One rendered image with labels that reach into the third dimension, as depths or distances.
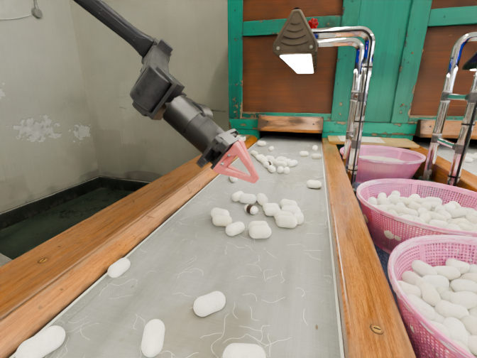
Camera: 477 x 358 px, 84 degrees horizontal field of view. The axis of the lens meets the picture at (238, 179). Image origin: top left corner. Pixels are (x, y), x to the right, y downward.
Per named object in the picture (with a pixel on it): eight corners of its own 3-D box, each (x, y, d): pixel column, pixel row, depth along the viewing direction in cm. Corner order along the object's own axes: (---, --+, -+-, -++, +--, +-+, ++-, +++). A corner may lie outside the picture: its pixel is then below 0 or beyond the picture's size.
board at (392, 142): (329, 143, 111) (329, 140, 111) (327, 138, 125) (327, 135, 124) (419, 148, 103) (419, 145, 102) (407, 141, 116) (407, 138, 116)
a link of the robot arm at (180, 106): (153, 115, 47) (172, 89, 46) (170, 116, 54) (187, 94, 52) (182, 141, 47) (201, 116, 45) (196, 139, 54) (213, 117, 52)
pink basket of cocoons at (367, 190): (402, 290, 42) (415, 237, 39) (331, 215, 68) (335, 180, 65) (550, 278, 45) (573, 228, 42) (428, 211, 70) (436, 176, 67)
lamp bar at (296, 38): (271, 53, 49) (273, 8, 47) (295, 73, 106) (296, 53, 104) (316, 52, 47) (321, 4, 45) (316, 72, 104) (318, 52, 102)
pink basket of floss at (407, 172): (385, 197, 80) (391, 165, 77) (321, 173, 102) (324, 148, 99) (436, 183, 91) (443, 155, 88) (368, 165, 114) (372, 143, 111)
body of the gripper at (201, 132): (241, 133, 52) (213, 109, 52) (224, 143, 43) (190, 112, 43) (222, 158, 55) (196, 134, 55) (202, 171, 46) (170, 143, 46)
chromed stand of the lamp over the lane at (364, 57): (285, 197, 79) (296, 27, 65) (291, 177, 97) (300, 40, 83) (355, 204, 74) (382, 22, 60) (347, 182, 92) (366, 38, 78)
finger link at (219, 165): (273, 161, 52) (237, 129, 52) (266, 171, 45) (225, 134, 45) (251, 185, 54) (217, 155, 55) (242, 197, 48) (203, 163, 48)
